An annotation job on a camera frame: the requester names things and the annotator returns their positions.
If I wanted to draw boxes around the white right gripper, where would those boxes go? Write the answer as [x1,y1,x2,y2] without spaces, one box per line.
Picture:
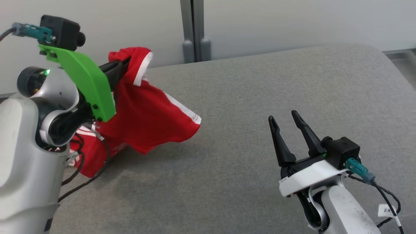
[268,110,347,198]

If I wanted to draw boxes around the red shorts white side stripes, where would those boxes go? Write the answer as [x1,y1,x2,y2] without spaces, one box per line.
[94,47,202,155]

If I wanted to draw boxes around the black twisted arm cable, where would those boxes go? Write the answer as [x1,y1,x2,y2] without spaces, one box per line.
[58,122,111,202]

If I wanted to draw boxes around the left camera cable teal plug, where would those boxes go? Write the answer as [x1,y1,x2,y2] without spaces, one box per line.
[0,22,54,43]

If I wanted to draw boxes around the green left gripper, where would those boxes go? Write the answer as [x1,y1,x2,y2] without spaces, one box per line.
[38,44,131,123]

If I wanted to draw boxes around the grey partition frame post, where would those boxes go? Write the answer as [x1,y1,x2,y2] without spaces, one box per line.
[180,0,212,64]

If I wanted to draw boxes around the thin smooth black cable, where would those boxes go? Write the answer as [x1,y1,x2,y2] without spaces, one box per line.
[61,133,85,186]

